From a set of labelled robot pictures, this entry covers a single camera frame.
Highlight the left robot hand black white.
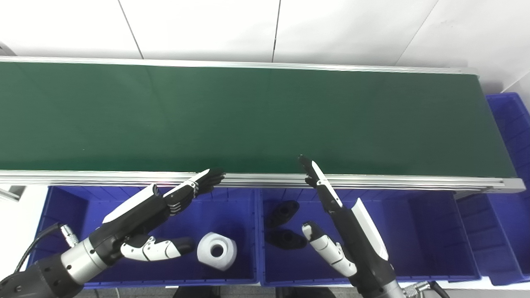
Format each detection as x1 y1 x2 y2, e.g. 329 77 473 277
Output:
87 168 226 265

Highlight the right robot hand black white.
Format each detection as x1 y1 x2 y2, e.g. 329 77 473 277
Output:
298 154 397 295

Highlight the black flanged machine part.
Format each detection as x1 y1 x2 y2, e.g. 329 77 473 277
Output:
265 229 308 250
265 200 301 228

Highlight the blue plastic bin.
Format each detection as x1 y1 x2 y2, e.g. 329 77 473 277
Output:
455 92 530 286
27 185 259 289
255 188 482 287

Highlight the green conveyor belt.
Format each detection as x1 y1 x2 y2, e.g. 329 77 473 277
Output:
0 56 526 194
0 62 517 179

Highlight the white cylindrical machine part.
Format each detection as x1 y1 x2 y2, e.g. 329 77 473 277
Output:
197 232 238 272

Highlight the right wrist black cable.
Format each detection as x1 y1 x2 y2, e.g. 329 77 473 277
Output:
402 281 450 298

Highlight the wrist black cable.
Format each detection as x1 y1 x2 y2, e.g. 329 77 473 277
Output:
14 222 79 274
402 281 450 298

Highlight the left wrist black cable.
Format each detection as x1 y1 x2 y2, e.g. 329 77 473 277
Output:
14 222 79 274

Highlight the grey conveyor support bracket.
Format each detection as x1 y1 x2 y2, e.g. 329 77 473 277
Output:
0 185 26 202

